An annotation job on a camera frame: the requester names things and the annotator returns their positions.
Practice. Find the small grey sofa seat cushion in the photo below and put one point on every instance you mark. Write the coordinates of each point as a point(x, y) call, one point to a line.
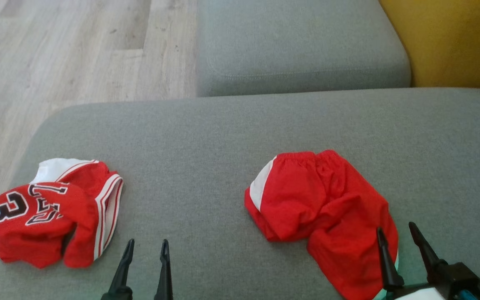
point(298, 46)

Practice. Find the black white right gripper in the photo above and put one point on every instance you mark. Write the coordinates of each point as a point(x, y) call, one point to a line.
point(461, 279)

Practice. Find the red basketball jersey with number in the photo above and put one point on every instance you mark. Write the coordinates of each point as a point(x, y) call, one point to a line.
point(36, 233)

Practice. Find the red shorts with white panel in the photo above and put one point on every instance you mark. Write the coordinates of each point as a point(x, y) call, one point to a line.
point(306, 196)

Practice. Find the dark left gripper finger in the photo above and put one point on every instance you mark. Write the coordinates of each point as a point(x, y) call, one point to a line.
point(165, 271)
point(121, 271)

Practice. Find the yellow sofa backrest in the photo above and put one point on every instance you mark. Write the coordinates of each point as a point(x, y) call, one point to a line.
point(452, 41)

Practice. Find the large grey sofa seat cushion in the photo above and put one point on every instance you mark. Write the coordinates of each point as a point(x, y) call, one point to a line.
point(206, 166)

